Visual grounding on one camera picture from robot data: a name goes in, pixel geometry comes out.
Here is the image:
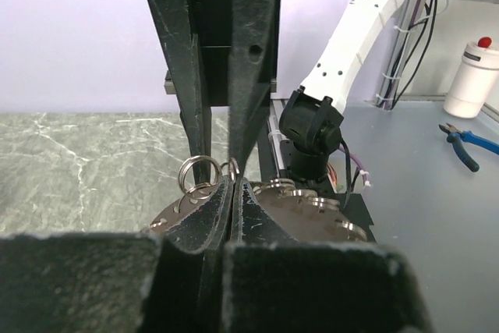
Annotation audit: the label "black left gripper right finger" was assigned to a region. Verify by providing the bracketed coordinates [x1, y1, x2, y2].
[221, 179, 433, 332]

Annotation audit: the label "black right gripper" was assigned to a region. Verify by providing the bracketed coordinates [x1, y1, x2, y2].
[147, 0, 281, 175]

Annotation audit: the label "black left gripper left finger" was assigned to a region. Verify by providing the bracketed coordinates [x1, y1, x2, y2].
[0, 176, 235, 333]

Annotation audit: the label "round metal key organizer disc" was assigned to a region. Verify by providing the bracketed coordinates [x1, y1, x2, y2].
[142, 155, 369, 251]

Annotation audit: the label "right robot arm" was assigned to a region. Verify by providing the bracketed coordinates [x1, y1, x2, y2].
[147, 0, 406, 183]

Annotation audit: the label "white plastic jar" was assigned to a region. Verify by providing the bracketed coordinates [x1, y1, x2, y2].
[443, 37, 498, 119]

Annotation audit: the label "black cable bundle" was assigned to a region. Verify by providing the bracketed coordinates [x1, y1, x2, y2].
[376, 0, 492, 110]

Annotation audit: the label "blue handled pliers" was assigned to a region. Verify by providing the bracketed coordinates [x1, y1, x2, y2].
[438, 122, 499, 173]

